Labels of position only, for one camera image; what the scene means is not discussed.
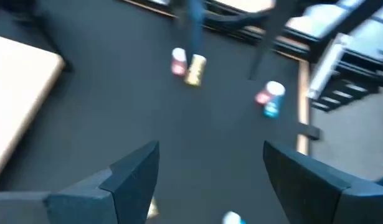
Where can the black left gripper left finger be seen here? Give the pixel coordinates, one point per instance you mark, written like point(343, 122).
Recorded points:
point(85, 205)

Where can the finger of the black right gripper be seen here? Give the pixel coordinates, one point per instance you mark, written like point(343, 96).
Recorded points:
point(275, 25)
point(197, 28)

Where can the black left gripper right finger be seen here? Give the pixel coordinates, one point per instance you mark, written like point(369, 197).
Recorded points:
point(319, 202)

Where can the pink medicine bottle white cap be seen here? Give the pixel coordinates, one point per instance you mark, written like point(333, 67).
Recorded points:
point(178, 63)

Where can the yellow medicine bottle white cap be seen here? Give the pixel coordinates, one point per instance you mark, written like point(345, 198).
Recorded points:
point(153, 210)
point(195, 71)

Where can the red medicine bottle white cap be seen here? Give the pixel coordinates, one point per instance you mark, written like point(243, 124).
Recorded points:
point(262, 98)

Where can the blue medicine bottle white cap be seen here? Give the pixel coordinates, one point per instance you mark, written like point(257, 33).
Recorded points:
point(232, 218)
point(272, 107)

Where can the black table edge bracket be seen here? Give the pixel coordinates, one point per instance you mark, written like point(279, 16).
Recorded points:
point(309, 131)

